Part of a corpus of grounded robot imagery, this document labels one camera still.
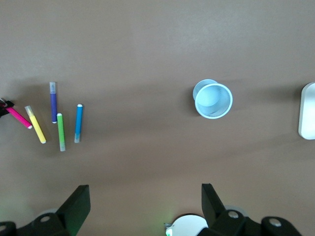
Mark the purple marker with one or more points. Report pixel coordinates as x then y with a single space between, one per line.
53 105

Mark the yellow marker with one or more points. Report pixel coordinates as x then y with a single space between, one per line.
36 125

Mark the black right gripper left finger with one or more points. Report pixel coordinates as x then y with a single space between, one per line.
73 214

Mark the blue marker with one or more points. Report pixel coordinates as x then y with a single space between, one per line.
78 123

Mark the green marker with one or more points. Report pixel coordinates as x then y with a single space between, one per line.
61 131

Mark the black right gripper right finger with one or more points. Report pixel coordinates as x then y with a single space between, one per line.
221 221

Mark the pink marker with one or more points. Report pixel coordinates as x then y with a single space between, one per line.
21 118

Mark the blue mesh cup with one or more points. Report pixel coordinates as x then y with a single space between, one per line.
214 100

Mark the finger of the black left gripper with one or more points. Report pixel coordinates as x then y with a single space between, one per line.
5 110

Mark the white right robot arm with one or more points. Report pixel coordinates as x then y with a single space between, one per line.
189 225

